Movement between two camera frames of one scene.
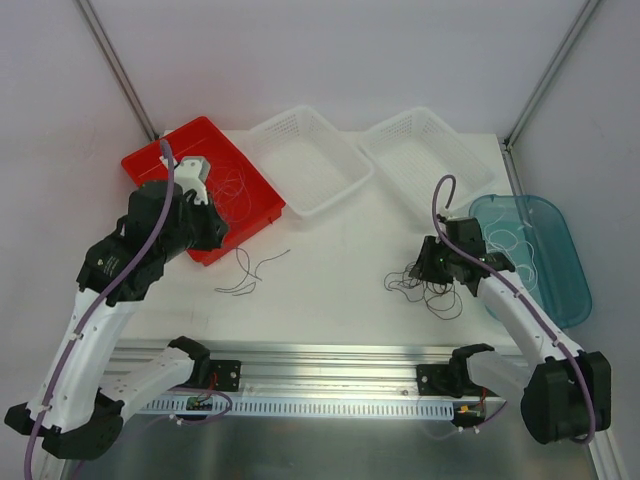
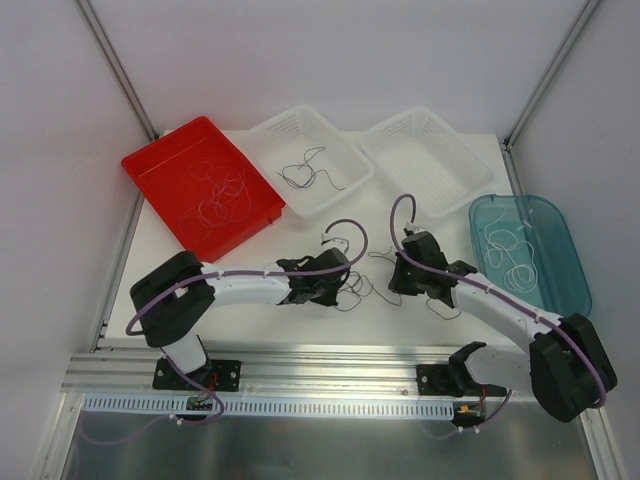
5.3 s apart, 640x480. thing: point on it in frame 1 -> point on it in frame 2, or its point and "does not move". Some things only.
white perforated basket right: (428, 158) does not move
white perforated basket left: (309, 162) does not move
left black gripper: (211, 225) -> (331, 265)
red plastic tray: (247, 197) does not move
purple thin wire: (220, 289) -> (308, 156)
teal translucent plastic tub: (539, 240) does not move
